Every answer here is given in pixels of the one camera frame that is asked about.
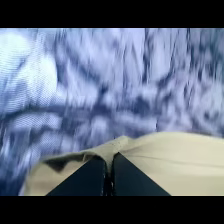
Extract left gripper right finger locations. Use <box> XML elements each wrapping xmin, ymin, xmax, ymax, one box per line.
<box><xmin>111</xmin><ymin>152</ymin><xmax>171</xmax><ymax>197</ymax></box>

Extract brown garment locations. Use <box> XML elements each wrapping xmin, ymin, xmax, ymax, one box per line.
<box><xmin>19</xmin><ymin>131</ymin><xmax>224</xmax><ymax>197</ymax></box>

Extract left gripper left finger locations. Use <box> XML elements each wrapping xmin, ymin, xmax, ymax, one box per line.
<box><xmin>46</xmin><ymin>155</ymin><xmax>108</xmax><ymax>197</ymax></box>

